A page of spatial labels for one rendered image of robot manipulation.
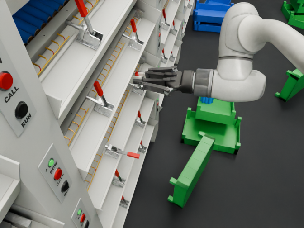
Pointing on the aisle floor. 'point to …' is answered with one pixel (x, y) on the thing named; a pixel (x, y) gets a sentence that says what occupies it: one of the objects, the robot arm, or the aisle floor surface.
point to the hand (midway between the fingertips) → (134, 77)
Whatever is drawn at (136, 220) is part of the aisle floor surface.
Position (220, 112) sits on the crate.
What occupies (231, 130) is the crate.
